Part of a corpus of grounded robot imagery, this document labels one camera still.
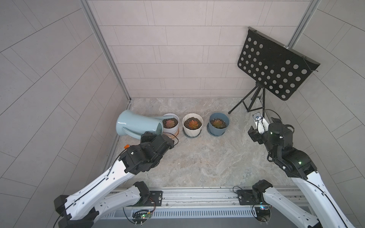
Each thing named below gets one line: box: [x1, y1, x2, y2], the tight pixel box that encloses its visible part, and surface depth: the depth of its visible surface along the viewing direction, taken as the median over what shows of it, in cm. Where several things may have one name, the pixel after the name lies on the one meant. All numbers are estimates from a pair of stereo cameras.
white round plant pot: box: [162, 113, 180, 134], surface depth 92 cm
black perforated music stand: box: [228, 27, 321, 118], surface depth 76 cm
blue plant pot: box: [208, 112, 230, 136], surface depth 94 cm
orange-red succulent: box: [188, 119, 199, 130], surface depth 92 cm
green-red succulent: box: [210, 117, 227, 129], surface depth 95 cm
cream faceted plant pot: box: [182, 113, 204, 137], surface depth 93 cm
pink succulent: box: [165, 119, 175, 128], surface depth 92 cm
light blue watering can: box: [116, 109, 174, 140], surface depth 68 cm
